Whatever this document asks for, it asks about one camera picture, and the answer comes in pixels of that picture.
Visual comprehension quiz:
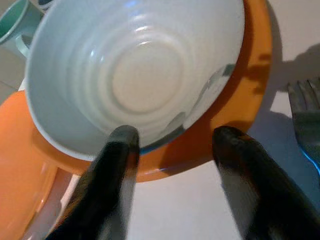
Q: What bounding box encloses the orange bowl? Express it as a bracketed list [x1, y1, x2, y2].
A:
[32, 0, 273, 184]

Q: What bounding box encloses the mint green mug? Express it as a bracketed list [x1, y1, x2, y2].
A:
[0, 0, 44, 59]

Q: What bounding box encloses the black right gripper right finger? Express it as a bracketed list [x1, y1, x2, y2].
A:
[212, 126, 320, 240]

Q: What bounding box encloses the white ribbed bowl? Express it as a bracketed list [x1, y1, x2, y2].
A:
[24, 0, 246, 157]

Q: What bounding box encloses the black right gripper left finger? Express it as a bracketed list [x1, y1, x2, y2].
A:
[44, 124, 140, 240]

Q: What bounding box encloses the orange plate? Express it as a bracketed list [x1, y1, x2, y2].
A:
[0, 89, 77, 240]

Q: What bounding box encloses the metal fork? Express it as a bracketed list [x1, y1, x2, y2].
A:
[286, 77, 320, 177]

